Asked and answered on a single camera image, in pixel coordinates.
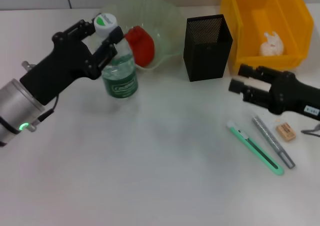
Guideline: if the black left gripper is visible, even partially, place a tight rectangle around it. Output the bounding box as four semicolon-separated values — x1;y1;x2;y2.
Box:
19;19;125;106

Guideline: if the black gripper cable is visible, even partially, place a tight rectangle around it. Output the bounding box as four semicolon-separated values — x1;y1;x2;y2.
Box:
36;94;60;123
300;124;320;138

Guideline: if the red-orange fruit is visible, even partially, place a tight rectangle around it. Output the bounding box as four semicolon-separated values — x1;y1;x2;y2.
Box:
124;26;155;67

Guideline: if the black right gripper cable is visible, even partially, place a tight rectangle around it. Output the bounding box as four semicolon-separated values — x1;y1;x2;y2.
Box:
300;124;320;138

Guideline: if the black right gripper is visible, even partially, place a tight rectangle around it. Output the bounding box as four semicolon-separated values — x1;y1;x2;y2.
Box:
228;63;320;122

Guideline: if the yellow plastic storage bin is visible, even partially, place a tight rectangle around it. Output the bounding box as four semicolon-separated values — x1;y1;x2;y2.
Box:
219;0;315;73

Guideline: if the clear water bottle green label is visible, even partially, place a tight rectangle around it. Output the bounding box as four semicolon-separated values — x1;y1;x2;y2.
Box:
93;13;139;100

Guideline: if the white paper ball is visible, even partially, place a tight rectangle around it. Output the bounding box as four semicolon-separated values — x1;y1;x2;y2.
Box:
259;31;285;57

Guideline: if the grey pen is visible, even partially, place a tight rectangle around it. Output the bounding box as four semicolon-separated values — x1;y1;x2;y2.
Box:
251;115;296;170

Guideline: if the tan eraser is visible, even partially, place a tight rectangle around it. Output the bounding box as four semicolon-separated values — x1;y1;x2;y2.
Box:
275;122;297;143

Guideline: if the green utility knife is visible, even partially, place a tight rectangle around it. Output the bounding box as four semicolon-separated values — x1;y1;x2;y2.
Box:
226;120;285;176

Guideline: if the green glass fruit plate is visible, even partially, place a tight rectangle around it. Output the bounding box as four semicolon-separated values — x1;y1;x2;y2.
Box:
96;0;185;72

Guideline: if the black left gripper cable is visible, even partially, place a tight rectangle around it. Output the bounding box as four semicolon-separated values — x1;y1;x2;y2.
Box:
36;94;60;123

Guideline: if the silver metal connector plug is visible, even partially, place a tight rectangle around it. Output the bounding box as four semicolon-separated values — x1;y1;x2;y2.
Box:
21;61;36;73

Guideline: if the black mesh pen holder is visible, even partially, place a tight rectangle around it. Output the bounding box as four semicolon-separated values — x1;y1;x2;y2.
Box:
183;14;234;82

